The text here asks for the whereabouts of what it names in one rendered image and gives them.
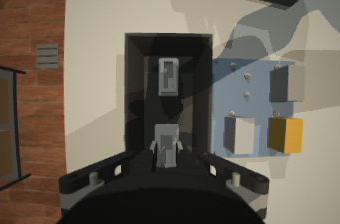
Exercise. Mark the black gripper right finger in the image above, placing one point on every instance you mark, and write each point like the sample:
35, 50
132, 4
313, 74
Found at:
250, 185

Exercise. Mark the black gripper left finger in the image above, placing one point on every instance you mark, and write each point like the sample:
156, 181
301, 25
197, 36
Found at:
75, 185

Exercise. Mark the yellow block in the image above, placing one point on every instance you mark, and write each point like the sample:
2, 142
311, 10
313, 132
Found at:
285, 134

